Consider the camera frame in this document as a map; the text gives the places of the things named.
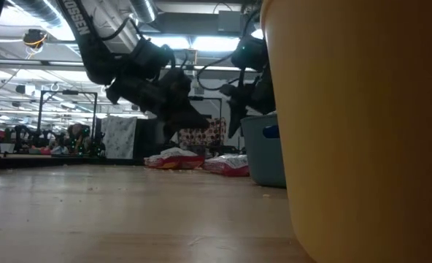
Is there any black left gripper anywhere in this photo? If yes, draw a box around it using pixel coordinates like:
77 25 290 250
104 68 211 145

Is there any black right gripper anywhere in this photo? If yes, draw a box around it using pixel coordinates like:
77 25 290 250
228 64 277 140

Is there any blue-grey plastic bin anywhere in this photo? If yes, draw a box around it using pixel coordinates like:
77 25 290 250
240 113 288 189

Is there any person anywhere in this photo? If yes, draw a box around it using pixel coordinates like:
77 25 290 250
66 123 93 155

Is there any yellow plastic bin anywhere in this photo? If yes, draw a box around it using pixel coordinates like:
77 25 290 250
259 0 432 263

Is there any black hanging cable reel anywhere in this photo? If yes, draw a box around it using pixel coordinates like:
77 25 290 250
22 28 49 51

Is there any silver ventilation duct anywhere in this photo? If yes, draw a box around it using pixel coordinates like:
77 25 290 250
128 0 159 24

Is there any white patterned cloth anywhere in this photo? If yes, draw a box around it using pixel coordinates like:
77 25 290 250
99 115 139 160

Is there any bright ceiling light panel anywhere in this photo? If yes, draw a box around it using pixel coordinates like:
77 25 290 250
150 34 241 53

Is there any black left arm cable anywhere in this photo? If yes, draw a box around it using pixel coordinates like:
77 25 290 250
99 15 146 42

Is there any large ribbed ventilation duct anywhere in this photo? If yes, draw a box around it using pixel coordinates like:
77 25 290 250
7 0 63 29

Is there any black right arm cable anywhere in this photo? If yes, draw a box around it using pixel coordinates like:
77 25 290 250
195 54 247 93

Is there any grey horizontal pipe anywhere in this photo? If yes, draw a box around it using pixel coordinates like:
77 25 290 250
0 59 258 72

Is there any black metal gantry frame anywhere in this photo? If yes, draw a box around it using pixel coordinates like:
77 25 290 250
36 88 99 129

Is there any brown spotted cloth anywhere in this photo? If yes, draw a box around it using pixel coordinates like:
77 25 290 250
179 117 228 148

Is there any long black table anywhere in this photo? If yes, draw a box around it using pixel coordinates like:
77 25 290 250
0 153 146 171

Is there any black cabinet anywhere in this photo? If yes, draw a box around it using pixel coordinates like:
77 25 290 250
133 117 166 160

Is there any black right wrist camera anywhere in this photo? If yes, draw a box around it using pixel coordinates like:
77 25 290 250
219 84 239 97

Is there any red noodle packet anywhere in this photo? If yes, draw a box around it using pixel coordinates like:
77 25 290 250
143 146 207 171
201 153 251 178

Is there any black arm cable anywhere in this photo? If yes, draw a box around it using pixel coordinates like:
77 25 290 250
195 54 247 93
99 15 146 42

